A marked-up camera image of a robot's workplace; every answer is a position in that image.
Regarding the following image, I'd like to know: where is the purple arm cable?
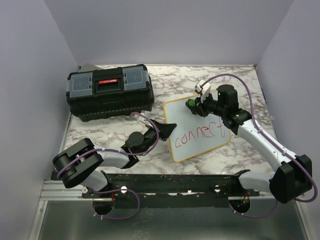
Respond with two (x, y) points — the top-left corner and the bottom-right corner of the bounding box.
(199, 73), (316, 218)
(56, 112), (160, 221)

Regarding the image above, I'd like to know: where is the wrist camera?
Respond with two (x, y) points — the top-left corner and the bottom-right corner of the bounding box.
(134, 110), (151, 124)
(194, 80), (211, 102)

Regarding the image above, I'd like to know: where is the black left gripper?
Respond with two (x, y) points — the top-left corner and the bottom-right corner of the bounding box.
(139, 119), (177, 157)

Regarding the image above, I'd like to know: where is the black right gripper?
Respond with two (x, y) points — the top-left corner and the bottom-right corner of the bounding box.
(191, 91), (226, 118)

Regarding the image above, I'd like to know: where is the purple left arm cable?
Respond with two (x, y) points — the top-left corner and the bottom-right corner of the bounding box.
(56, 112), (160, 221)

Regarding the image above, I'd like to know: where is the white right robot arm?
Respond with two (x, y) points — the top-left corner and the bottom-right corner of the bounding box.
(186, 81), (312, 204)

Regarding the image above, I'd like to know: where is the yellow framed whiteboard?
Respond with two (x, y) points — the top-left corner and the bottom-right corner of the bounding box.
(163, 95), (231, 163)

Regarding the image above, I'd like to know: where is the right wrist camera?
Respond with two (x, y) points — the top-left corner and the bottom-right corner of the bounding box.
(194, 80), (211, 102)

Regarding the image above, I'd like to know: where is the black plastic toolbox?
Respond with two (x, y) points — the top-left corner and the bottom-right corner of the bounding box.
(66, 64), (155, 122)

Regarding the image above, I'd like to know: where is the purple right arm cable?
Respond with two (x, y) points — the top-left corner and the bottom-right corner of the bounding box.
(199, 73), (316, 218)

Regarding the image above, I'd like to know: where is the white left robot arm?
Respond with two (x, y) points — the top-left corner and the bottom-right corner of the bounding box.
(52, 119), (177, 198)

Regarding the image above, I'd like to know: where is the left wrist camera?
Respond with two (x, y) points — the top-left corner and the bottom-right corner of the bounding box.
(134, 110), (151, 124)

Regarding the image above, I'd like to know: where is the green whiteboard eraser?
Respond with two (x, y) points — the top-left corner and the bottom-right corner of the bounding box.
(185, 98), (196, 107)

